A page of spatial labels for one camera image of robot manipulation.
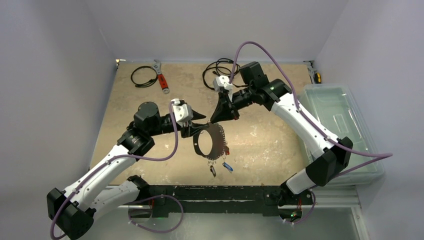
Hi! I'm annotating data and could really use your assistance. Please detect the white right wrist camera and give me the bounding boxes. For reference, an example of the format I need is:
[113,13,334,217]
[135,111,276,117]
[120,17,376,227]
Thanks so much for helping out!
[212,75,234,101]

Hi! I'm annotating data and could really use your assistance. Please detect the metal key organizer ring plate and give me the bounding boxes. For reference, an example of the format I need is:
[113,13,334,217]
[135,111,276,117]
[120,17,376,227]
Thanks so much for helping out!
[192,123,227,167]

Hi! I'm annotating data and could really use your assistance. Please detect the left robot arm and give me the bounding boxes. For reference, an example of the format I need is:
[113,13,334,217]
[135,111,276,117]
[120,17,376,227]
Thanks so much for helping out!
[47,98,208,240]

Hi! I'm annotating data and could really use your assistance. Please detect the red handled adjustable wrench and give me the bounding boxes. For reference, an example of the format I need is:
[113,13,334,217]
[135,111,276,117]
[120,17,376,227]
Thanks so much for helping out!
[152,59,170,94]

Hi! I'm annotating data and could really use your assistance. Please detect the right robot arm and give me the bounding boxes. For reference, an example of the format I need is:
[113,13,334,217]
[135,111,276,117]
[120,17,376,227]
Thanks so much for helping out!
[210,62,353,204]

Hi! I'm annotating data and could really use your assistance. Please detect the black coiled cable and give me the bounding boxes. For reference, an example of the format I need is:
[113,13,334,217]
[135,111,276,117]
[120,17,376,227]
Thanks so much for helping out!
[130,65,159,89]
[202,57,241,91]

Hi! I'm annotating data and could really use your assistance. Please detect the clear plastic storage bin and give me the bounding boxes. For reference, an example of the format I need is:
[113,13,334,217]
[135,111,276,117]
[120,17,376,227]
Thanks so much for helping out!
[298,83,385,187]

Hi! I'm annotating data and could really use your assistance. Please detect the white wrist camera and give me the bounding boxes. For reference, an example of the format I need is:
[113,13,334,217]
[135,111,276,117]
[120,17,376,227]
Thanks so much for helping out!
[212,75,234,101]
[171,98,194,126]

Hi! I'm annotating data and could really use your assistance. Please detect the black coiled cable right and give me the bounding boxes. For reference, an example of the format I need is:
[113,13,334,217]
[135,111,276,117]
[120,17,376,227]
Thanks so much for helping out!
[202,57,241,91]

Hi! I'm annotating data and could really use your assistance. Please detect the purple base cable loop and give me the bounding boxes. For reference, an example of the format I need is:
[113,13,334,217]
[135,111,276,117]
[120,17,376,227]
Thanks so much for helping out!
[127,194,185,234]

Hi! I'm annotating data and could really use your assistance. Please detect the yellow black clamp tool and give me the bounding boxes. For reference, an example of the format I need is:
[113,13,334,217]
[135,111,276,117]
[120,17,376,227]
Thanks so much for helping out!
[303,60,322,84]

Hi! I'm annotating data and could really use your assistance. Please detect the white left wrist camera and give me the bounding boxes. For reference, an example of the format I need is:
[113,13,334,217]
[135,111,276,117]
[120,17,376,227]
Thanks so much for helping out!
[171,98,194,126]

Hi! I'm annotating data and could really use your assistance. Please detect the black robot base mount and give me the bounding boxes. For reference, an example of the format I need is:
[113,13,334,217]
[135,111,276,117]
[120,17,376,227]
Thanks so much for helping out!
[128,175,313,218]

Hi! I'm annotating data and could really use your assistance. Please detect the blue key tag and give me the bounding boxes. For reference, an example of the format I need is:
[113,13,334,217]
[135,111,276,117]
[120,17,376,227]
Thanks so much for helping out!
[222,161,234,173]

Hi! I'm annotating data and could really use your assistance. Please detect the black key tag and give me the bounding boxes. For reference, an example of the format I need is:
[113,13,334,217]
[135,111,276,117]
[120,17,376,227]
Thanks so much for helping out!
[209,165,217,178]

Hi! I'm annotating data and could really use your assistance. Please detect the black coiled cable left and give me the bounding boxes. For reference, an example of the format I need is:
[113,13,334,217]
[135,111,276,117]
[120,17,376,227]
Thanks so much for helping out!
[130,65,159,89]

